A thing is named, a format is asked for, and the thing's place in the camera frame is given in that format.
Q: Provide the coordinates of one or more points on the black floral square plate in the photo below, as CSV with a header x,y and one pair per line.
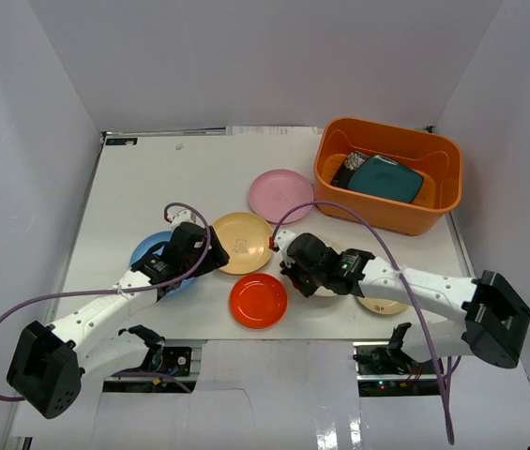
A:
x,y
353,161

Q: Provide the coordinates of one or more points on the papers at table back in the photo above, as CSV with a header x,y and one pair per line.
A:
x,y
223,131

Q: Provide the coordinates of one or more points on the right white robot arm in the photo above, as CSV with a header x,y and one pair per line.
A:
x,y
484,317

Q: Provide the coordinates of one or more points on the teal square plate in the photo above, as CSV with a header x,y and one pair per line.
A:
x,y
385,178

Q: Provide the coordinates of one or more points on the cream white round plate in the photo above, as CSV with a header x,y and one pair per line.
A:
x,y
322,291

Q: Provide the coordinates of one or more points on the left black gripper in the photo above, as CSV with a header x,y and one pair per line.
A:
x,y
215,250

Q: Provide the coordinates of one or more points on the pink round plate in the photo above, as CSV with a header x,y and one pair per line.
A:
x,y
272,194

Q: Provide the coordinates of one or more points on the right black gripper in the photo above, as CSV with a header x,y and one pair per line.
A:
x,y
289,267

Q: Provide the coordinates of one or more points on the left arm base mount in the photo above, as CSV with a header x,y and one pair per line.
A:
x,y
163,371

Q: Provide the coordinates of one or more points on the yellow round plate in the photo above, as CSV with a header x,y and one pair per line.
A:
x,y
245,237

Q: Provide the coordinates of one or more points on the black label sticker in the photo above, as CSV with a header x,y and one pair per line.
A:
x,y
126,141

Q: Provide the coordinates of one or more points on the orange plastic bin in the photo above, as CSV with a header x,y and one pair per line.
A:
x,y
438,159

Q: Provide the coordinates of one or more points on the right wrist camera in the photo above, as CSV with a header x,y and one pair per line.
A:
x,y
281,240

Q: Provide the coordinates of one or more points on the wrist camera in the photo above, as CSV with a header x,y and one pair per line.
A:
x,y
182,216
281,240

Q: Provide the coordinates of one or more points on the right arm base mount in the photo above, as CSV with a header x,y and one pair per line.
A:
x,y
383,370

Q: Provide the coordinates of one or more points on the beige floral small plate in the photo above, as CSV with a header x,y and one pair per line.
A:
x,y
381,306

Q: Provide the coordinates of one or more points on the orange round plate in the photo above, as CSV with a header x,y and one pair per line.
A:
x,y
258,301

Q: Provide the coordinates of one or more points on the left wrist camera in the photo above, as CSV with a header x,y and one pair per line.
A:
x,y
182,216

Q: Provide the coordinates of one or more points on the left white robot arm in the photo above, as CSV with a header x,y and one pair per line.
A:
x,y
51,361

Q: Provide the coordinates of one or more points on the blue round plate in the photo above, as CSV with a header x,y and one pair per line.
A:
x,y
156,243

